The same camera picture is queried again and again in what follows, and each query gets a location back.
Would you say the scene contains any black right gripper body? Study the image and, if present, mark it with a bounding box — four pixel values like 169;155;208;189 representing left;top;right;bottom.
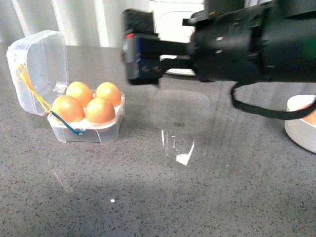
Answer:
122;8;195;85

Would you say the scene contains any brown egg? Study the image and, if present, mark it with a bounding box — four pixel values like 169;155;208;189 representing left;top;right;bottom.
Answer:
300;103;316;126
85;98;116;123
66;81;93;102
51;95;85;122
95;82;121;107

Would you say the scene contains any clear plastic egg box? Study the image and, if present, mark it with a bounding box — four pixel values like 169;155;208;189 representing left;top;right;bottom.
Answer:
6;30;125;143

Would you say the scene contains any brown egg in bowl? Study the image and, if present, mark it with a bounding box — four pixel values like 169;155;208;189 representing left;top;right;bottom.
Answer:
300;103;316;126

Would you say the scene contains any white Joyoung soy milk maker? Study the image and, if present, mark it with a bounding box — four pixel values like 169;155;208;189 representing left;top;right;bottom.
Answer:
149;0;206;77

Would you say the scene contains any yellow blue rubber band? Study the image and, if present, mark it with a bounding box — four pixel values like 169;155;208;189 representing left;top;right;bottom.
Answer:
18;64;84;135

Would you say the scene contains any white round bowl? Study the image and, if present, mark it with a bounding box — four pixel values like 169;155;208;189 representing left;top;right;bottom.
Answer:
284;95;316;153

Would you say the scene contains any black cable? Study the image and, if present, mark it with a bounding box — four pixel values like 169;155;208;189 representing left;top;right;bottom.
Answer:
230;81;316;120

